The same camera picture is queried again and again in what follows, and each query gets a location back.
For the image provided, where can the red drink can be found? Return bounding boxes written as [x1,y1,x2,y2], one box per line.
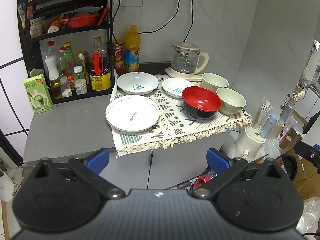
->
[114,60,125,76]

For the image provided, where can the sauce bottle with yellow cap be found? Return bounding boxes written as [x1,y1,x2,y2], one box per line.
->
[63,42,76,90]

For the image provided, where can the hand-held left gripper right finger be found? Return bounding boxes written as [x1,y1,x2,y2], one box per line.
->
[193,147,288,198]

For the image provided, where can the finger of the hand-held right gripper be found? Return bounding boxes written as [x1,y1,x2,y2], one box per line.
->
[294,141,320,174]

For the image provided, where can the red cans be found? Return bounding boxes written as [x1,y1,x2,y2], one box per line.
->
[112,42,125,62]

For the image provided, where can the green drink carton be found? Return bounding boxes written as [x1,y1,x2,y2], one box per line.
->
[23,74,54,114]

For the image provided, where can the red plastic basket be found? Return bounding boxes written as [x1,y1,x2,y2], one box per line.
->
[67,14,100,28]

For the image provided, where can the white plate with whisk print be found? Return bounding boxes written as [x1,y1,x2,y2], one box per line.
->
[161,77,196,99]

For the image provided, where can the clear bottle with red cap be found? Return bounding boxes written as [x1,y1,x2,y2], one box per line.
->
[46,41,60,61]

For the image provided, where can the glass electric kettle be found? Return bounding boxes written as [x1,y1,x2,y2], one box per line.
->
[171,42,209,73]

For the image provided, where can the orange juice bottle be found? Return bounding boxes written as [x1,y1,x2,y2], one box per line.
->
[124,25,141,73]

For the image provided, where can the small glass spice jar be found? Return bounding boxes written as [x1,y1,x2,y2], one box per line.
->
[59,77,73,98]

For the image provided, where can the black power cable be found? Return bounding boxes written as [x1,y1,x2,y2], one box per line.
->
[183,0,197,43]
[138,0,183,34]

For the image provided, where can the small green jar white lid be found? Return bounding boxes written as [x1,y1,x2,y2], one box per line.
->
[73,66,85,81]

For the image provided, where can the bundle of wrapped chopsticks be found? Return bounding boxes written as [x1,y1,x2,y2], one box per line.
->
[251,96,273,130]

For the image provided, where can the clear plastic bag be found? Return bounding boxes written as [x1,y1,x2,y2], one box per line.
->
[297,196,320,236]

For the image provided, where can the cream ceramic bowl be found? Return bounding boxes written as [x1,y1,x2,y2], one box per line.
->
[216,87,247,116]
[201,73,230,93]

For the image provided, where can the white plate with script print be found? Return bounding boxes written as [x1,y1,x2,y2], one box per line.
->
[116,72,160,96]

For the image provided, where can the orange bottle with white cap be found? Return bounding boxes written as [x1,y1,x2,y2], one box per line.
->
[47,20,63,34]

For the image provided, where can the oil bottle with white cap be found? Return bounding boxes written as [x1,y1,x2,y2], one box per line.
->
[45,55,63,100]

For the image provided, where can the light blue bottle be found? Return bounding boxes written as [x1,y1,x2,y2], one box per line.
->
[277,104,293,126]
[261,113,277,140]

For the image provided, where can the patterned fringed table mat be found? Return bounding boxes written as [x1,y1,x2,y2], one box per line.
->
[110,74,253,157]

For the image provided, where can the cardboard box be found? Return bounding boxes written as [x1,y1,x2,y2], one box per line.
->
[274,127,308,188]

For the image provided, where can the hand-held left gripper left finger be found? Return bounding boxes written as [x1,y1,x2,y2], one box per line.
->
[31,148,126,200]

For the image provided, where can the large soy sauce bottle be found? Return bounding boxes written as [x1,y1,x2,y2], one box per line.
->
[89,37,112,91]

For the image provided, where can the cream kettle base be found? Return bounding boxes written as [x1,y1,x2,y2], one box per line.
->
[165,67,203,82]

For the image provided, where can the black metal shelf rack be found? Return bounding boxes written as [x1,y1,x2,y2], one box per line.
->
[17,0,116,104]

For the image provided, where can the large white plate dark rim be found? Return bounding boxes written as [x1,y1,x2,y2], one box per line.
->
[105,95,161,133]

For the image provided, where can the red and black bowl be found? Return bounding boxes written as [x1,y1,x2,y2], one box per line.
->
[181,86,222,120]

